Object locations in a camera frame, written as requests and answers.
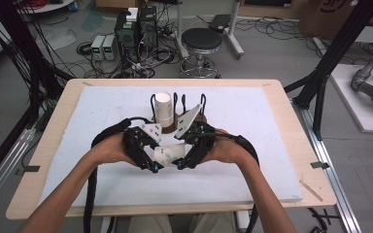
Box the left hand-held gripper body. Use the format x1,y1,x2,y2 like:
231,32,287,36
121,121,163,153

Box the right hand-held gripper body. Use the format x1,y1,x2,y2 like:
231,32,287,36
174,103,217,156

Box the single printed paper cup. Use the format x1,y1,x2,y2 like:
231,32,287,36
153,143,193,168

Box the stack of white paper cups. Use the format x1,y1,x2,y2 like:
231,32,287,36
153,91,175,128

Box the person's left hand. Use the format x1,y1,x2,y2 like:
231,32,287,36
90,132,138,168

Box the person's right hand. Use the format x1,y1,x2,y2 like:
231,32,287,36
203,128,251,167

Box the white foam mat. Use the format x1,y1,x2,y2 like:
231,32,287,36
37,84,305,210

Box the person's beige trousers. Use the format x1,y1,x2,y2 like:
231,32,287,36
127,212,237,233

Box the white table leg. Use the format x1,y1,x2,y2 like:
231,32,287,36
99,216,116,233
236,211,252,232

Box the black round stool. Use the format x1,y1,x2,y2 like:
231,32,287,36
179,27,223,79

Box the grey bench power supply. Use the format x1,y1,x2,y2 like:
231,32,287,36
90,34,107,61
102,34,118,61

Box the black computer tower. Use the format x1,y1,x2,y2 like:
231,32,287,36
138,5,159,50
114,11,140,62

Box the black flat device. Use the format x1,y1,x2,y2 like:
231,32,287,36
208,14,232,34

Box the small white box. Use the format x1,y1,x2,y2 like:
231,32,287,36
125,7,139,23

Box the thin wooden stick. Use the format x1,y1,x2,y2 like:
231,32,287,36
299,180,324,203

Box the white platform board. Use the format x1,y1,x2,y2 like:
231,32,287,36
329,63,373,134

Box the cardboard box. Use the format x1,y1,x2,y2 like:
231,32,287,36
297,0,373,41

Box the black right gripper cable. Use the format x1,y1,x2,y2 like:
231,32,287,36
203,130,260,233

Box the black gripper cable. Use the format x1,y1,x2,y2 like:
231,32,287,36
83,116,153,233
203,130,260,233

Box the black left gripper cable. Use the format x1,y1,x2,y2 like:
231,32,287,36
83,116,153,233

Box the white stand frame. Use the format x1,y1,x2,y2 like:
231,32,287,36
174,0,246,61

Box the black floor cables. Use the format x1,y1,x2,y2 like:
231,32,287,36
236,16,324,59

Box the aluminium rail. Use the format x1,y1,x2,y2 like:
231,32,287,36
0,127,37,217
292,101,363,233

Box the black frame post with cables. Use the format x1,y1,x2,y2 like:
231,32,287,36
0,0,74,130

